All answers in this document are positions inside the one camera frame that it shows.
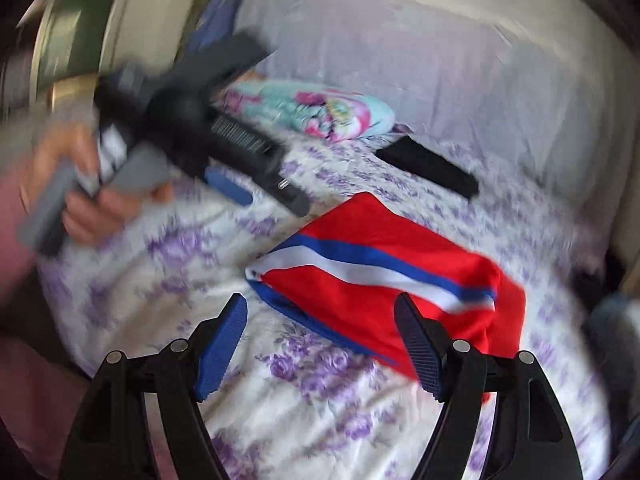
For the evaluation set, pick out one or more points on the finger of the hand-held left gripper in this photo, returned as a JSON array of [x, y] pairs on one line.
[[235, 55], [227, 187]]

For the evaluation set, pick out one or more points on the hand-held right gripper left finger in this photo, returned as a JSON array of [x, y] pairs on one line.
[[222, 345]]

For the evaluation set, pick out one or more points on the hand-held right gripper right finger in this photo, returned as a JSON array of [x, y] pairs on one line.
[[422, 350]]

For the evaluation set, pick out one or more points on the red pants with striped side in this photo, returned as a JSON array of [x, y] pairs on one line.
[[360, 220]]

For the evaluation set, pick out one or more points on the person's left forearm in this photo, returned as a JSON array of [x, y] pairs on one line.
[[15, 240]]

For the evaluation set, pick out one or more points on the person's left hand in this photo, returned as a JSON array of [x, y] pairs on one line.
[[95, 215]]

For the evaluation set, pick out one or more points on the blue cloth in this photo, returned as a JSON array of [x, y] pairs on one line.
[[220, 10]]

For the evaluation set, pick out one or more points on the colourful printed pillow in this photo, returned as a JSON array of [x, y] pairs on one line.
[[310, 107]]

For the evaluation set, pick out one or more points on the purple floral bedsheet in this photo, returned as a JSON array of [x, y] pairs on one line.
[[300, 410]]

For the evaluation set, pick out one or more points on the black folded cloth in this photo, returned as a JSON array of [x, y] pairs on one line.
[[430, 165]]

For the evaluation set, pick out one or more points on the blue jeans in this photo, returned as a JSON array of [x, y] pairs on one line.
[[612, 330]]

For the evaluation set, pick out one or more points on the person's pink clothing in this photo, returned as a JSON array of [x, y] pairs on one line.
[[35, 395]]

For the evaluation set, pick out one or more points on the green panel with pale frame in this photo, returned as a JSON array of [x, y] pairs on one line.
[[75, 25]]

